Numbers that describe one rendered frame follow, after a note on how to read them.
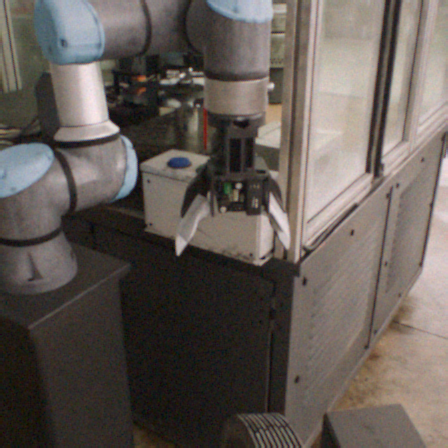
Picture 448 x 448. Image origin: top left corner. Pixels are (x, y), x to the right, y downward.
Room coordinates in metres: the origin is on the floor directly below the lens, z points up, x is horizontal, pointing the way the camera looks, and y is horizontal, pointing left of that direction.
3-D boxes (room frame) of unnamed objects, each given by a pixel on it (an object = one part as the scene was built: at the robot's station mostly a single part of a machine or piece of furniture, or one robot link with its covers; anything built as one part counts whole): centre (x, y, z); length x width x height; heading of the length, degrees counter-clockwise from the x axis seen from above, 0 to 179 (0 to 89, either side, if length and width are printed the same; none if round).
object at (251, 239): (1.05, 0.01, 0.82); 0.28 x 0.11 x 0.15; 57
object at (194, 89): (1.48, 0.09, 0.96); 0.11 x 0.11 x 0.03
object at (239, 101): (0.67, -0.02, 1.13); 0.08 x 0.08 x 0.05
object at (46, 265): (0.90, 0.34, 0.80); 0.15 x 0.15 x 0.10
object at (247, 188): (0.66, -0.02, 1.05); 0.09 x 0.08 x 0.12; 6
